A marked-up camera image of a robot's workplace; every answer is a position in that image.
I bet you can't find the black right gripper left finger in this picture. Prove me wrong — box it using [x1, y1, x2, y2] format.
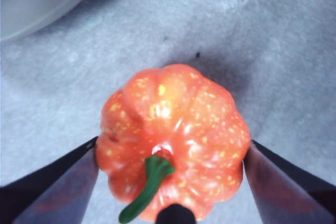
[0, 136, 100, 224]

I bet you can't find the small orange pumpkin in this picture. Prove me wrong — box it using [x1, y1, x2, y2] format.
[94, 63, 252, 224]

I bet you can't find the pale green electric cooking pot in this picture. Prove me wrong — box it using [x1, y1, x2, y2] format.
[0, 0, 109, 42]

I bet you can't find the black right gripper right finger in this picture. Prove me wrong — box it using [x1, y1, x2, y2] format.
[243, 140, 336, 224]

